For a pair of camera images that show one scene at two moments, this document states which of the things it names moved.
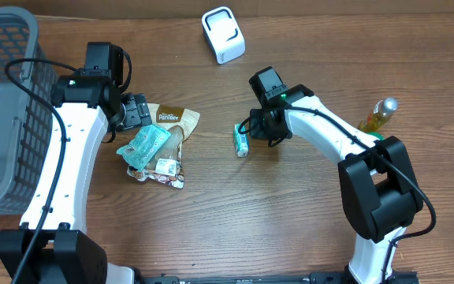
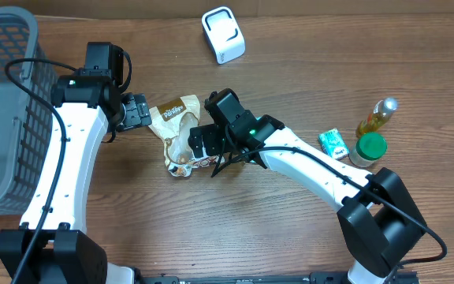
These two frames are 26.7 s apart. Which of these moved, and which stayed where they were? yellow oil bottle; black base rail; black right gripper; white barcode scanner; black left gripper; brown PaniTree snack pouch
Moved: brown PaniTree snack pouch; black right gripper
Stayed: white barcode scanner; black base rail; black left gripper; yellow oil bottle
